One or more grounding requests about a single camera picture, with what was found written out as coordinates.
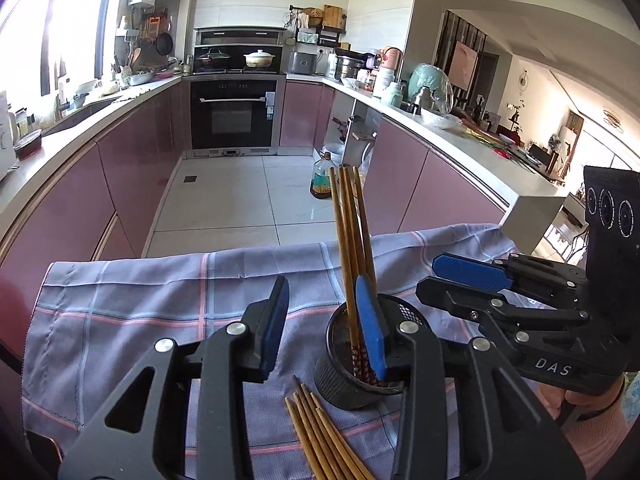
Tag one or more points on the glass bowl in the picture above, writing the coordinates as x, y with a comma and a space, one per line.
440, 119

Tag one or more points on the wall picture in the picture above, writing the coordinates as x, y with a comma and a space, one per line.
465, 62

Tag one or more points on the black mesh utensil holder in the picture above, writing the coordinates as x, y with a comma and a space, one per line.
340, 385

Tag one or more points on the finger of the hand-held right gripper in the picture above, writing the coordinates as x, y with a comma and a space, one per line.
450, 297
470, 270

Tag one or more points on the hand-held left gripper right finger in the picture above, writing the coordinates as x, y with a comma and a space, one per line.
372, 330

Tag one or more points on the hanging black pan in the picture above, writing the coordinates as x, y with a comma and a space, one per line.
165, 45

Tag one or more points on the person's right hand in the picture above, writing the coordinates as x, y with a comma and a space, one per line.
550, 402

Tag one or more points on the kitchen window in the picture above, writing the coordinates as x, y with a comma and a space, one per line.
60, 25

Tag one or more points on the white casserole pot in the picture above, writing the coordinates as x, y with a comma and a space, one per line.
259, 60

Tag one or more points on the stainless range hood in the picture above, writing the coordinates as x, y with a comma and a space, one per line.
237, 35

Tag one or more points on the pink kettle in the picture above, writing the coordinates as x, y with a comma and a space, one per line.
392, 57

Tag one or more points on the wooden cutting board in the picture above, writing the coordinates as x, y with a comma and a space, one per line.
332, 16

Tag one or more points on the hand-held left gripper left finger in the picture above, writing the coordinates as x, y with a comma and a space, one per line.
275, 330

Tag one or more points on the black built-in oven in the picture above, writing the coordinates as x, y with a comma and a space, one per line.
232, 115

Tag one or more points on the dark red bowl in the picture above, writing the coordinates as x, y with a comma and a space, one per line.
27, 145

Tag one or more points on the pink base cabinet run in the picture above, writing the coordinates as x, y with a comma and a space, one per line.
100, 185
400, 175

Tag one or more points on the grey plaid cloth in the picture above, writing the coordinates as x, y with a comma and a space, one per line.
150, 310

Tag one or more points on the cooking oil bottle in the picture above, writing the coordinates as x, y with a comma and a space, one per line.
321, 180

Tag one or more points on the black counter rack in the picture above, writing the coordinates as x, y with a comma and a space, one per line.
307, 37

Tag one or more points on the black wok with glass lid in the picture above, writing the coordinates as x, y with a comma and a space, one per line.
212, 62

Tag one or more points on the wooden chopstick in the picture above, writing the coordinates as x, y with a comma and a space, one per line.
358, 240
322, 440
331, 440
314, 440
303, 440
349, 240
341, 440
367, 240
340, 240

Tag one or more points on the stainless stock pot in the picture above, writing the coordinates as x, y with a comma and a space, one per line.
347, 67

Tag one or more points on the grey rice cooker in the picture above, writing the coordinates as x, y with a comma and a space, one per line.
301, 62

